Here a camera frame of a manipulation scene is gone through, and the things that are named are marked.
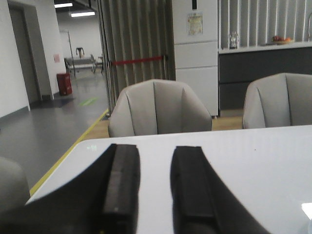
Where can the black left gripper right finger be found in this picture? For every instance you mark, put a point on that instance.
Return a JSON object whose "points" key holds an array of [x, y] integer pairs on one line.
{"points": [[202, 203]]}

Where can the white refrigerator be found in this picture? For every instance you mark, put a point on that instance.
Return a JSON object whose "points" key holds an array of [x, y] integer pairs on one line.
{"points": [[196, 56]]}

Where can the yellow label on refrigerator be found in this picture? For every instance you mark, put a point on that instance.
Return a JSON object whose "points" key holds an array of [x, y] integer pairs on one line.
{"points": [[195, 23]]}

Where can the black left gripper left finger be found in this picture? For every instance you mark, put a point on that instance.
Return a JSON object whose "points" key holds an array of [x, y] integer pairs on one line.
{"points": [[103, 199]]}

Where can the glass bottles on counter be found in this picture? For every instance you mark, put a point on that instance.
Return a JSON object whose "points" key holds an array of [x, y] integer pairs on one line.
{"points": [[233, 40]]}

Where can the red trash bin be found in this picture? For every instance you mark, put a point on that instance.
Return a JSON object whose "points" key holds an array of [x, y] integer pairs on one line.
{"points": [[64, 84]]}

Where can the red barrier belt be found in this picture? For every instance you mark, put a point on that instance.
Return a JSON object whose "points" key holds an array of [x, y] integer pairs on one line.
{"points": [[140, 60]]}

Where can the right grey upholstered chair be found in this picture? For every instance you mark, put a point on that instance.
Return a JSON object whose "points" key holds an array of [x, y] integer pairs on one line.
{"points": [[279, 100]]}

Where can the dark grey kitchen counter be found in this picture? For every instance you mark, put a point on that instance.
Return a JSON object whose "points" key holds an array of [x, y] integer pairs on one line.
{"points": [[238, 70]]}

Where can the grey chair at table side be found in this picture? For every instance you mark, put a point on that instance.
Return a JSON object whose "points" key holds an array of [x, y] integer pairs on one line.
{"points": [[14, 189]]}

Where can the grey upholstered chair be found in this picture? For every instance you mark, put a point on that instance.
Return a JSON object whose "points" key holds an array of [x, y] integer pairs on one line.
{"points": [[157, 107], [279, 100]]}

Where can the grey metal bench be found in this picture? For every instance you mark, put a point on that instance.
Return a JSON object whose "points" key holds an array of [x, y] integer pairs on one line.
{"points": [[80, 63]]}

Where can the fruit bowl on counter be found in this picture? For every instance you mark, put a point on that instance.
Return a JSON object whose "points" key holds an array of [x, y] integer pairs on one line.
{"points": [[281, 41]]}

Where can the left grey upholstered chair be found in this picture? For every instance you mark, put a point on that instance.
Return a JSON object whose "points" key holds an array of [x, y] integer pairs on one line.
{"points": [[157, 107]]}

